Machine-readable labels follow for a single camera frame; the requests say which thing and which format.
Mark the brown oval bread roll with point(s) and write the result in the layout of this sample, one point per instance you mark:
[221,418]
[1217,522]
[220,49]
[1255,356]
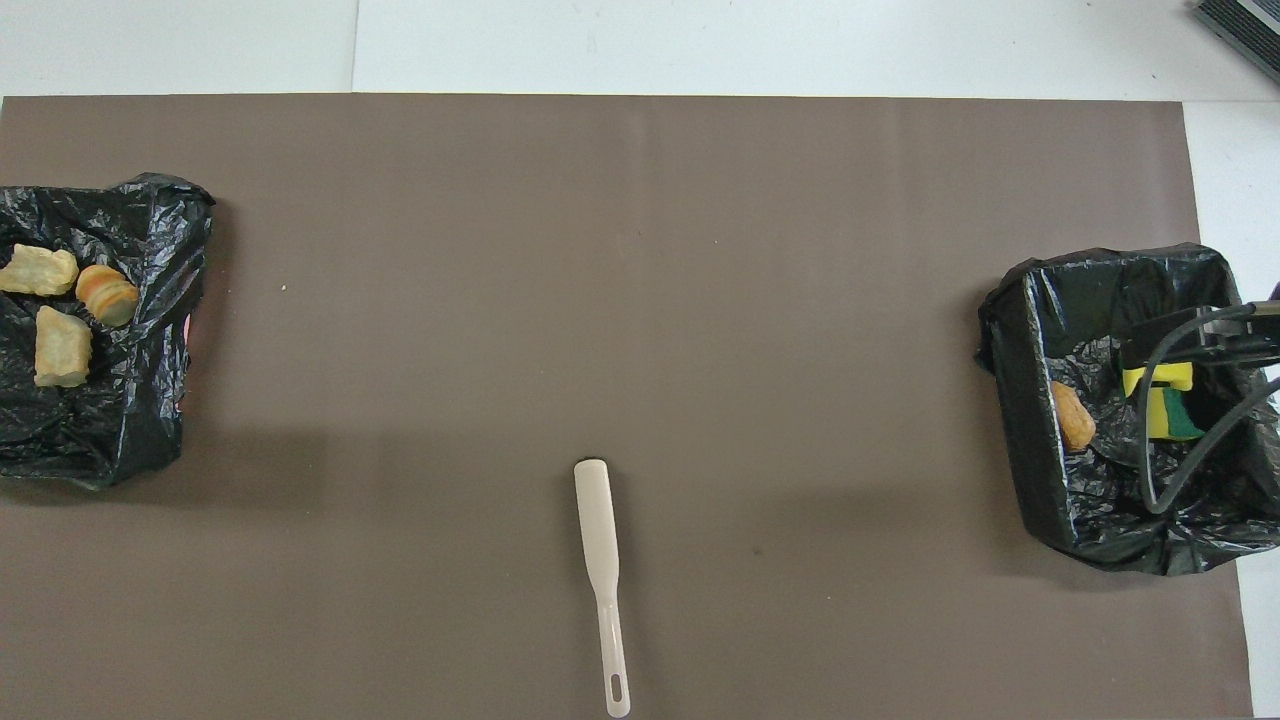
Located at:
[1075,420]

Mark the beige hand brush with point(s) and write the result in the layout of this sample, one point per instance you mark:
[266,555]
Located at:
[597,520]

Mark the green and yellow sponge piece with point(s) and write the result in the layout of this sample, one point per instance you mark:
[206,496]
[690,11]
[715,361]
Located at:
[1172,415]

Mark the open bin with black bag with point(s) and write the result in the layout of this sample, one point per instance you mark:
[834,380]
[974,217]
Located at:
[1080,480]

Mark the grey ribbed device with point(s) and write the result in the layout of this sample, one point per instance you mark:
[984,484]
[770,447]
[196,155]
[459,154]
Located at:
[1245,25]

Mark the black bag covered bin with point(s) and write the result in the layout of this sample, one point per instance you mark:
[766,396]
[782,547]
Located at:
[150,240]

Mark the striped toy croissant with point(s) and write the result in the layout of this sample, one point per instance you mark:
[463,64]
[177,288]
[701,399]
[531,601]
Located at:
[62,347]
[38,271]
[106,296]

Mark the brown paper table mat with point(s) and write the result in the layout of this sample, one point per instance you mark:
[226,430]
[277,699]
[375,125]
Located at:
[600,250]

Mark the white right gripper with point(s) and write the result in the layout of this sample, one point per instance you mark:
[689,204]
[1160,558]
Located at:
[1245,332]

